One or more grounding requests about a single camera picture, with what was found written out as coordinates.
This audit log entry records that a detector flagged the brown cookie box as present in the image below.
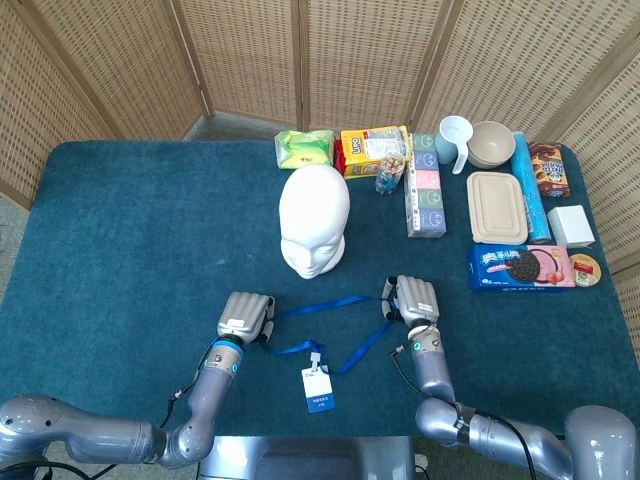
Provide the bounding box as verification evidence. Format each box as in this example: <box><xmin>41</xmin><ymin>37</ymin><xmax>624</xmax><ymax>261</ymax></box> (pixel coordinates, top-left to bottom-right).
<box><xmin>527</xmin><ymin>141</ymin><xmax>571</xmax><ymax>199</ymax></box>

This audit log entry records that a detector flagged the light blue mug white handle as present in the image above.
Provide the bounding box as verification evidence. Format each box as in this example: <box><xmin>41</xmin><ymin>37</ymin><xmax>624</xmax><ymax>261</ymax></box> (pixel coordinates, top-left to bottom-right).
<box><xmin>434</xmin><ymin>115</ymin><xmax>475</xmax><ymax>175</ymax></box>

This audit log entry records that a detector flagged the round red gold tin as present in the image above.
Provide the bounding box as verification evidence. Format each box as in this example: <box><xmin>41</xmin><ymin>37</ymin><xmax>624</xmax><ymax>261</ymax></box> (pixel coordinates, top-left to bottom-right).
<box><xmin>568</xmin><ymin>253</ymin><xmax>603</xmax><ymax>289</ymax></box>

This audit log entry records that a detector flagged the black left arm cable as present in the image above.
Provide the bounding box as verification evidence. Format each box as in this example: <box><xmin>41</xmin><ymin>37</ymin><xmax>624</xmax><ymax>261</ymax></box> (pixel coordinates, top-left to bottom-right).
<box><xmin>0</xmin><ymin>339</ymin><xmax>216</xmax><ymax>480</ymax></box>

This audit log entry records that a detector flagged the yellow biscuit box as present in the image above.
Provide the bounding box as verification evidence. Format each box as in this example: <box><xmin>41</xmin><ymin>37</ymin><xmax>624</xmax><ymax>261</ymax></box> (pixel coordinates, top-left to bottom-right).
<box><xmin>334</xmin><ymin>126</ymin><xmax>414</xmax><ymax>180</ymax></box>

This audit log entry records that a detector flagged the green snack bag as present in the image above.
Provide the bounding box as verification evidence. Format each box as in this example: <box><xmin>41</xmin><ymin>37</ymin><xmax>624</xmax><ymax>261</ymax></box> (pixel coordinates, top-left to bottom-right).
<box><xmin>273</xmin><ymin>129</ymin><xmax>335</xmax><ymax>170</ymax></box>

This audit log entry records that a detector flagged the beige bowl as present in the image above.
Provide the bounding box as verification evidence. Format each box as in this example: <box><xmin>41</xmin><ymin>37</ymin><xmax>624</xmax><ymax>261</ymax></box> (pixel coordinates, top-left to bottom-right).
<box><xmin>467</xmin><ymin>120</ymin><xmax>516</xmax><ymax>170</ymax></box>

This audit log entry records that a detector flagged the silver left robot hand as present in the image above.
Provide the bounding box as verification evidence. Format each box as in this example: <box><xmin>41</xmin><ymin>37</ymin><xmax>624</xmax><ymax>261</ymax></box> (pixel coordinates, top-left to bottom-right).
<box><xmin>215</xmin><ymin>291</ymin><xmax>276</xmax><ymax>346</ymax></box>

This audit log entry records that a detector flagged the clear snack jar blue label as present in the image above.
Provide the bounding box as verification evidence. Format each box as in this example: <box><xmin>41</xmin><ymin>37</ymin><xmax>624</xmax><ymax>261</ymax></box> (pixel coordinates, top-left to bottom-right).
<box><xmin>374</xmin><ymin>152</ymin><xmax>406</xmax><ymax>197</ymax></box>

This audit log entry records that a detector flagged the blue lanyard with badge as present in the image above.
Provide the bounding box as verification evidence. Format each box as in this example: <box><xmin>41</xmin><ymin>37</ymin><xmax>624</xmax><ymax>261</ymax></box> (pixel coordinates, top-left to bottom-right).
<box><xmin>259</xmin><ymin>294</ymin><xmax>396</xmax><ymax>415</ymax></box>

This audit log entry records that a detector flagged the grey robot torso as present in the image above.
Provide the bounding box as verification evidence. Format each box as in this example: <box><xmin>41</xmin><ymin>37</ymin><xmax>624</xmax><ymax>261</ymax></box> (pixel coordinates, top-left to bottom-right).
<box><xmin>197</xmin><ymin>435</ymin><xmax>419</xmax><ymax>480</ymax></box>

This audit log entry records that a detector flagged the pastel tissue multipack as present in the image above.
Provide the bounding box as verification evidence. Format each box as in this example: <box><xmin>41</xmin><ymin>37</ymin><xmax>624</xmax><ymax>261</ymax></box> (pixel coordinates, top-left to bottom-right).
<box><xmin>403</xmin><ymin>132</ymin><xmax>448</xmax><ymax>239</ymax></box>

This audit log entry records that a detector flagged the blue cookie box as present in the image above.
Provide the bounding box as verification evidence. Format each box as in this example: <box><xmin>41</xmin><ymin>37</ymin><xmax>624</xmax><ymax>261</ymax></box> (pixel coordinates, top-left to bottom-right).
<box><xmin>467</xmin><ymin>243</ymin><xmax>576</xmax><ymax>294</ymax></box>

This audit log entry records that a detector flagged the woven rattan folding screen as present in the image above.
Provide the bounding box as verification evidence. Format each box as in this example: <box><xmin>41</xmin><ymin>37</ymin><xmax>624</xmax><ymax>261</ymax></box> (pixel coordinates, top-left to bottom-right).
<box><xmin>0</xmin><ymin>0</ymin><xmax>640</xmax><ymax>361</ymax></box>

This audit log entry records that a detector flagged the beige lidded lunch box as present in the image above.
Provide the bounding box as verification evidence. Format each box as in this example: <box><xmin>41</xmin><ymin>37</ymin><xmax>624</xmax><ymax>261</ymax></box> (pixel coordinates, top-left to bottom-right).
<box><xmin>466</xmin><ymin>171</ymin><xmax>530</xmax><ymax>246</ymax></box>

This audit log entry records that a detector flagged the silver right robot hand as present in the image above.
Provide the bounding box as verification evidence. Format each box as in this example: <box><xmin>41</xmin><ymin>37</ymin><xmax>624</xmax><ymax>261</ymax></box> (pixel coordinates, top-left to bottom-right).
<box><xmin>382</xmin><ymin>274</ymin><xmax>441</xmax><ymax>329</ymax></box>

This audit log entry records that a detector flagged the white foam mannequin head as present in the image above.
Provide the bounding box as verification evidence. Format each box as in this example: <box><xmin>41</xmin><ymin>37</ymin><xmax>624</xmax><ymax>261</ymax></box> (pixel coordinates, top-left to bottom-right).
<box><xmin>278</xmin><ymin>163</ymin><xmax>351</xmax><ymax>281</ymax></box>

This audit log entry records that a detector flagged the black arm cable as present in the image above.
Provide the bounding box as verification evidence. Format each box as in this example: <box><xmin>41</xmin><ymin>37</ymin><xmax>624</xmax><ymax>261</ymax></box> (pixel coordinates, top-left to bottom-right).
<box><xmin>389</xmin><ymin>344</ymin><xmax>539</xmax><ymax>480</ymax></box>
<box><xmin>0</xmin><ymin>339</ymin><xmax>216</xmax><ymax>480</ymax></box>

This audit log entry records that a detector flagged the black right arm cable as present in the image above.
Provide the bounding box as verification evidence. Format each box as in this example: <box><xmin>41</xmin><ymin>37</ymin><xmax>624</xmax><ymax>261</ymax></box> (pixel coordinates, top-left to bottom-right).
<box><xmin>389</xmin><ymin>344</ymin><xmax>539</xmax><ymax>480</ymax></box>

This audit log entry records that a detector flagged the blue plastic roll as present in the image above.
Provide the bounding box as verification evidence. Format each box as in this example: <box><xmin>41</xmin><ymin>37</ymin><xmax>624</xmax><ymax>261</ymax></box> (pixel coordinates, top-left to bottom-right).
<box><xmin>510</xmin><ymin>131</ymin><xmax>552</xmax><ymax>240</ymax></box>

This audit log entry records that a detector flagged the teal table cloth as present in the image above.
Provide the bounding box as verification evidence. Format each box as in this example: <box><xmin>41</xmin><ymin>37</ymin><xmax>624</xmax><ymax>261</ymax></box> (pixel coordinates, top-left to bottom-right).
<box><xmin>0</xmin><ymin>140</ymin><xmax>640</xmax><ymax>441</ymax></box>

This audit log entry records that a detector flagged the small white box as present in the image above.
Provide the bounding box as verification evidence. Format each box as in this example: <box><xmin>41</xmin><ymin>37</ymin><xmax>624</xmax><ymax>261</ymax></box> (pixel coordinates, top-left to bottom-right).
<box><xmin>546</xmin><ymin>204</ymin><xmax>596</xmax><ymax>249</ymax></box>

